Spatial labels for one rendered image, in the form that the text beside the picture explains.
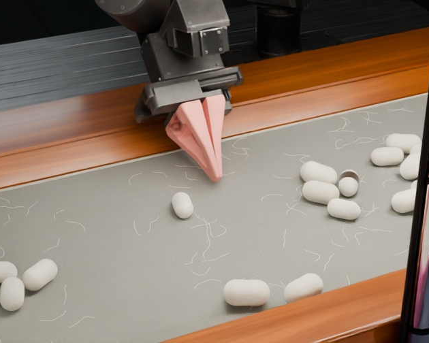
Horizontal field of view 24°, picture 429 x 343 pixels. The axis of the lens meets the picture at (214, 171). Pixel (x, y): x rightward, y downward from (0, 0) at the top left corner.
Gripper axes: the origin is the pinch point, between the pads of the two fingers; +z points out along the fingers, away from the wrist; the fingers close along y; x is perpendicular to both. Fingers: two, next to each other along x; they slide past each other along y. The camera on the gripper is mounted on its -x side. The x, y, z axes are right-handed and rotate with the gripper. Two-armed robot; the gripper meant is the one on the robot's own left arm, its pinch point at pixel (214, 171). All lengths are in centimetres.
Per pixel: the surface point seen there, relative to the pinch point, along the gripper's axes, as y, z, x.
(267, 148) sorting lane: 8.2, -2.5, 4.3
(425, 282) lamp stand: 3.0, 18.8, -23.8
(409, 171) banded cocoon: 17.6, 6.0, -4.7
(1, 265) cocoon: -22.9, 4.9, -4.6
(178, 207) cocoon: -5.6, 3.3, -2.5
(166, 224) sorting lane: -7.0, 4.3, -1.6
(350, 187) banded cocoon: 10.7, 6.1, -4.8
